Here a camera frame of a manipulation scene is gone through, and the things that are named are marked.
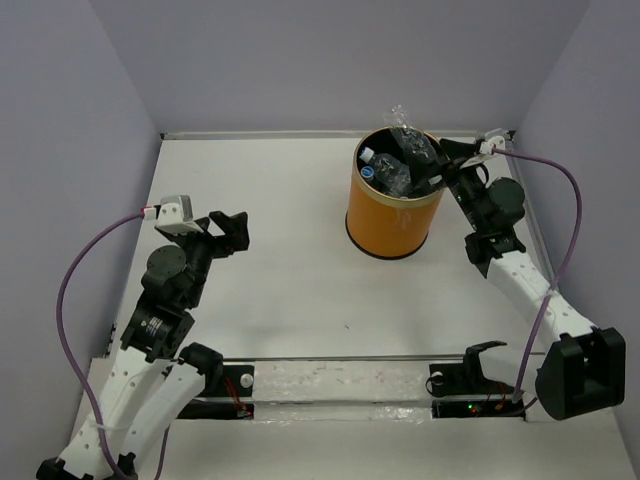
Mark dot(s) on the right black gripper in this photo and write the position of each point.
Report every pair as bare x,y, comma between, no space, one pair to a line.
455,149

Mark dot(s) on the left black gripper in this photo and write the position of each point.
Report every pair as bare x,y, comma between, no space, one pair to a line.
225,245

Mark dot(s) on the clear bottle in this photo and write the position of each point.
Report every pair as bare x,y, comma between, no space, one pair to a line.
414,144
367,173
391,175

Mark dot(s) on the clear bottle front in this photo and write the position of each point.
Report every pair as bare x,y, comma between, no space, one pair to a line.
391,175

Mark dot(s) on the orange bin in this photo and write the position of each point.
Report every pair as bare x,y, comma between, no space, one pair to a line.
379,225

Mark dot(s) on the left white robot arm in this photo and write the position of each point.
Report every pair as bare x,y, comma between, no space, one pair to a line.
154,376

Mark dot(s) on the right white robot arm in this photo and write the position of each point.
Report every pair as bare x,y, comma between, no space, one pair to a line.
569,365

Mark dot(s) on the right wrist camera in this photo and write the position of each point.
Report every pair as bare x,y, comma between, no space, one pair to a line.
486,146

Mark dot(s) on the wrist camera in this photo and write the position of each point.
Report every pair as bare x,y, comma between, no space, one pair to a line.
173,215
486,146

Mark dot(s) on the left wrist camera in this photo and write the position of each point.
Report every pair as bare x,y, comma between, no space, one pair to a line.
173,215

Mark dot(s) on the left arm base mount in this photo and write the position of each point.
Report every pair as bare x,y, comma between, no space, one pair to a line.
229,398

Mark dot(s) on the metal rail front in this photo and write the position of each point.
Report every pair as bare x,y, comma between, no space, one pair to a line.
423,358

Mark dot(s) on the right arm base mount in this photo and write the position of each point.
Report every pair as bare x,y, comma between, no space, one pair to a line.
475,395

